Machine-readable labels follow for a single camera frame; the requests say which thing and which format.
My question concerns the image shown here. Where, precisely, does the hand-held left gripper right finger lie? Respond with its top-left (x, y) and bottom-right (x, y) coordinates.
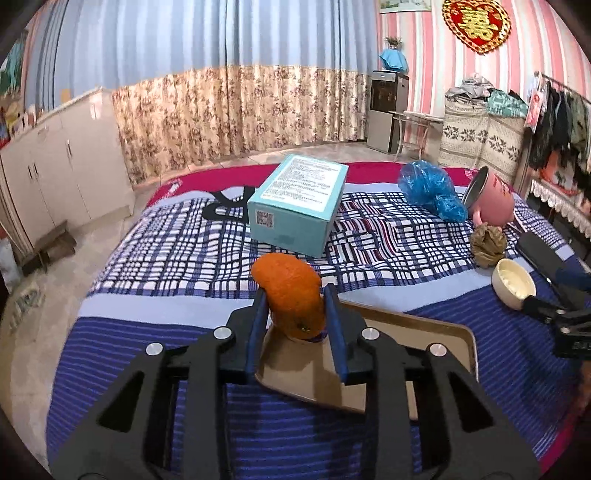
top-left (322, 284), bottom-right (541, 480)

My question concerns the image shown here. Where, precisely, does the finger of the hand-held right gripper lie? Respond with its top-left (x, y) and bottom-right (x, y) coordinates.
top-left (554, 265), bottom-right (591, 309)
top-left (522, 295), bottom-right (591, 326)

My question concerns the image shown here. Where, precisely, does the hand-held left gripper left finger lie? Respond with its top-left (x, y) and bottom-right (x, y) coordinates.
top-left (48, 288), bottom-right (271, 480)

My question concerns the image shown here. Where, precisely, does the beige bowl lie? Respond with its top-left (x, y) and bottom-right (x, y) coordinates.
top-left (491, 258), bottom-right (537, 311)

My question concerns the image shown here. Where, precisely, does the orange fruit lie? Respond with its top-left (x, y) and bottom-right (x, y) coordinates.
top-left (250, 252), bottom-right (326, 342)

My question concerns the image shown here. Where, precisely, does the brown wooden tray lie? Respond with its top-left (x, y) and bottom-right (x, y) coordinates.
top-left (254, 300), bottom-right (478, 421)

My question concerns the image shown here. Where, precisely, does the crumpled brown paper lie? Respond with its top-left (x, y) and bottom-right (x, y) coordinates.
top-left (470, 223), bottom-right (508, 269)

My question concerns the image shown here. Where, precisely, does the lace covered side table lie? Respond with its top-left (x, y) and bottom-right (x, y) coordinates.
top-left (529, 178), bottom-right (591, 217)

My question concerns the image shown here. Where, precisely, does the pink mug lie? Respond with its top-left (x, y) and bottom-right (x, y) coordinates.
top-left (462, 166), bottom-right (515, 227)

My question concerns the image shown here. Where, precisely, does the teal cardboard box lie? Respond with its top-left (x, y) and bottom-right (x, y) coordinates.
top-left (246, 154), bottom-right (349, 259)

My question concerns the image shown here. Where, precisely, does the clothes rack with clothes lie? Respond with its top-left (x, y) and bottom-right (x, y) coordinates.
top-left (524, 71), bottom-right (591, 174)

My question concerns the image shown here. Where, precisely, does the blue plastic bag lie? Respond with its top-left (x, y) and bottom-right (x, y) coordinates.
top-left (398, 161), bottom-right (468, 222)

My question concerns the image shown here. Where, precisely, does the patterned cloth covered chest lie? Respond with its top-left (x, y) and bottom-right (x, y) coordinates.
top-left (438, 95), bottom-right (527, 185)

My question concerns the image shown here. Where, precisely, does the teal garment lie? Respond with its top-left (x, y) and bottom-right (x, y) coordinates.
top-left (487, 89), bottom-right (529, 118)

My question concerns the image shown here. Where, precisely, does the grey clothes pile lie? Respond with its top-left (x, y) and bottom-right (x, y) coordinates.
top-left (445, 73), bottom-right (492, 101)

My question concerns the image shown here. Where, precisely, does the small folding table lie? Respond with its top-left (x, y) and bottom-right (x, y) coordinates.
top-left (390, 110), bottom-right (444, 161)

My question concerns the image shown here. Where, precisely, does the small wooden stool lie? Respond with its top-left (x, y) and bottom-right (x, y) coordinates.
top-left (21, 220), bottom-right (77, 275)

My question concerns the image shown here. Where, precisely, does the grey water dispenser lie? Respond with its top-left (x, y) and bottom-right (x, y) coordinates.
top-left (367, 70), bottom-right (410, 154)

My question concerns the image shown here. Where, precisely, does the patterned floor mat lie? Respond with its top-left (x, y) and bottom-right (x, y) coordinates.
top-left (9, 281), bottom-right (44, 333)

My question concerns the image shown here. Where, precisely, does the white cabinet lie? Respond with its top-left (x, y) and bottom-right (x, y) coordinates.
top-left (0, 87), bottom-right (137, 250)

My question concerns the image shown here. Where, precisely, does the blue wrapped plant pot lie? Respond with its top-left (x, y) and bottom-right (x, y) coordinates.
top-left (379, 37), bottom-right (409, 73)

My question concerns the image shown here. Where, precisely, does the blue and floral curtain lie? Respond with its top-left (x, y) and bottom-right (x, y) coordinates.
top-left (25, 0), bottom-right (382, 178)

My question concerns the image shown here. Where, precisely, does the red gold heart wall decoration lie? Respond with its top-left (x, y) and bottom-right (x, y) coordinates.
top-left (441, 0), bottom-right (512, 55)

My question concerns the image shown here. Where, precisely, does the wall poster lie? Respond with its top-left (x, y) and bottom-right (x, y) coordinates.
top-left (379, 0), bottom-right (432, 14)

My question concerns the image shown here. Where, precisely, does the colourful wall picture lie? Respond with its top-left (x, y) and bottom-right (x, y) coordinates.
top-left (0, 39), bottom-right (26, 97)

